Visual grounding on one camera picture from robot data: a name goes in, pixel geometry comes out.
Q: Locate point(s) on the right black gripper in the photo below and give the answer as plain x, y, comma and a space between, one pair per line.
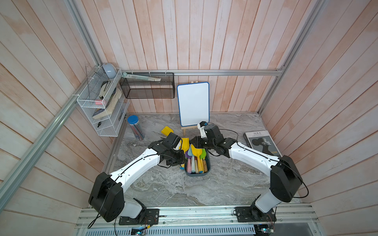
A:
197, 140

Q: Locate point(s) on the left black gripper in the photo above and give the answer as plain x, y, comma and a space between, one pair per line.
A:
180, 161

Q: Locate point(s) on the yellow shovel orange handle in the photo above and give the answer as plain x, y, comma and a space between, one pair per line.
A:
185, 147

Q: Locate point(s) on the yellow scoop orange handle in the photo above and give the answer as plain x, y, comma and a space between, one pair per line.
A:
166, 131

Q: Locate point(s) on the yellow shovel blue tip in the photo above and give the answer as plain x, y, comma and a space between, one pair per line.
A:
197, 152

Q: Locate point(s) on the green trowel yellow handle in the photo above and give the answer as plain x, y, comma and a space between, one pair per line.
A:
203, 154

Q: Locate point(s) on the purple shovel pink handle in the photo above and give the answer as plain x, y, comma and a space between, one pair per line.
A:
189, 161

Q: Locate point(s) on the light blue small shovel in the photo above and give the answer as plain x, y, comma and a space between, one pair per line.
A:
193, 165

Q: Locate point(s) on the yellow shovel wooden handle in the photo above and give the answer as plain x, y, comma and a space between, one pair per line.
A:
205, 166

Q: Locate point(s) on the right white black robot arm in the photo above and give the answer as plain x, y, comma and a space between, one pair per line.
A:
285, 179

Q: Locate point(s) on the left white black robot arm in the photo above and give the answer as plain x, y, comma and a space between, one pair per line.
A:
107, 195

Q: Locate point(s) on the dark teal storage box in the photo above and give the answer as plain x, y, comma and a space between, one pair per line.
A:
197, 174

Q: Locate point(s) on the small wooden easel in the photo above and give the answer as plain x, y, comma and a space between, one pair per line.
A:
185, 128

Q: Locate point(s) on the blue lid pencil tube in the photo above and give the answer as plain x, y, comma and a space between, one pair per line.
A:
133, 121

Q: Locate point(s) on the black cover book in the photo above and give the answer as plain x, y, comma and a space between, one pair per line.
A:
262, 142

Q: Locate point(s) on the pink item in shelf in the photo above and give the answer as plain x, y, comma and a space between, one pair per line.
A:
100, 102

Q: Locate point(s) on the green ruler on basket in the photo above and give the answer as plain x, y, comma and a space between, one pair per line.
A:
140, 77

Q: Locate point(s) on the grey round object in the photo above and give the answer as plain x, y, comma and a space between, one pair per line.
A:
109, 70

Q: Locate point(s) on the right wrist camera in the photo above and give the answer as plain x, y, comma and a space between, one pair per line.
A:
201, 126

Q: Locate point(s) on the white board blue frame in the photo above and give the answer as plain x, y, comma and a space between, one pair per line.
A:
194, 103

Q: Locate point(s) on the black mesh wall basket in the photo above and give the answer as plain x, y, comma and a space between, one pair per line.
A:
139, 89

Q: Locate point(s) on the book in wire shelf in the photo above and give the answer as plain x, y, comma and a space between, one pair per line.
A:
100, 113

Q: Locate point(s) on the white wire shelf rack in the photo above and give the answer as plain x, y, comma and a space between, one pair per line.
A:
99, 86

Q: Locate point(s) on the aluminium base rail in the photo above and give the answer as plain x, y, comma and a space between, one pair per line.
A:
207, 215

